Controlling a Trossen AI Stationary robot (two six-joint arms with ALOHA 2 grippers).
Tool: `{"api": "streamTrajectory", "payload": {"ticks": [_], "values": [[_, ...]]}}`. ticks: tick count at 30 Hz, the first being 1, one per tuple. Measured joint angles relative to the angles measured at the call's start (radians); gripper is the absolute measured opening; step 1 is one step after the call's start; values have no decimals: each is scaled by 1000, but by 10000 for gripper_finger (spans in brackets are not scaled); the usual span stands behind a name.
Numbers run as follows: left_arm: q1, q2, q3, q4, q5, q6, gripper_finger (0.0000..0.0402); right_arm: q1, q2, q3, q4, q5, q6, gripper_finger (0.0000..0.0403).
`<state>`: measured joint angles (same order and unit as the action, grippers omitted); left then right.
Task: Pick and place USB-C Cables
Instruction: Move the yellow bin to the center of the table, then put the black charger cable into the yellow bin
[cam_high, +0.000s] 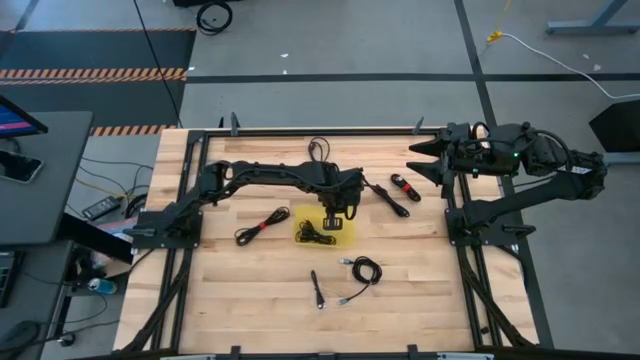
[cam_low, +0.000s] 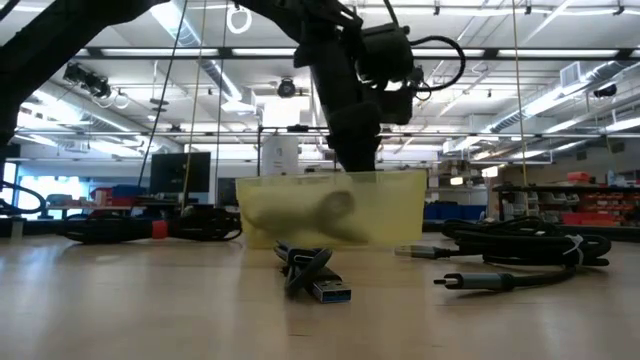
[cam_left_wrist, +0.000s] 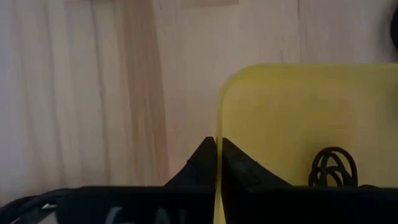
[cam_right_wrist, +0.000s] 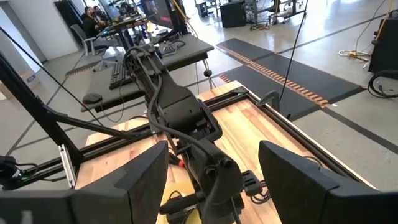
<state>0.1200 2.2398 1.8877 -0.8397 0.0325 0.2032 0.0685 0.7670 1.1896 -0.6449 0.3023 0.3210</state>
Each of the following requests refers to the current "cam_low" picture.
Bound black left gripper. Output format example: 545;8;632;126
293;14;384;174

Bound yellow translucent plastic container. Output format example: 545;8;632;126
235;169;429;250

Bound black cable with blue USB plug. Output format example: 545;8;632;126
273;239;353;305

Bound black cable with white label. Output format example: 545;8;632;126
441;215;569;242

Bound braided cable with white tie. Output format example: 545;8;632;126
393;230;613;293

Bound black cable with red tie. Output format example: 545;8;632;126
56;205;245;247

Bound white column cabinet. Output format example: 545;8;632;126
261;135;301;176

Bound row of blue bins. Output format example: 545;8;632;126
426;201;489;222

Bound dark display panel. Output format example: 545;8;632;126
216;176;238;207

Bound black overhead light beam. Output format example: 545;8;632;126
74;45;640;62

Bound black monitor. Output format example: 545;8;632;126
148;151;213;196

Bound shelf with red bins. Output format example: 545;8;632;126
491;170;640;227

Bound red storage bins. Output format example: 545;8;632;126
88;184;151;209

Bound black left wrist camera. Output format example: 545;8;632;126
378;85;417;126

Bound black ceiling-mounted camera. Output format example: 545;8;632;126
61;61;113;100
276;76;298;100
592;82;619;100

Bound black left wrist camera cable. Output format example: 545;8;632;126
408;34;467;94

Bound white cable ring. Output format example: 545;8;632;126
225;0;253;36

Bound black hanging cable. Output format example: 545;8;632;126
135;0;190;189

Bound black aluminium table frame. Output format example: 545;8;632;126
0;217;640;243

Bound black cable loop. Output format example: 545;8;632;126
0;178;47;217

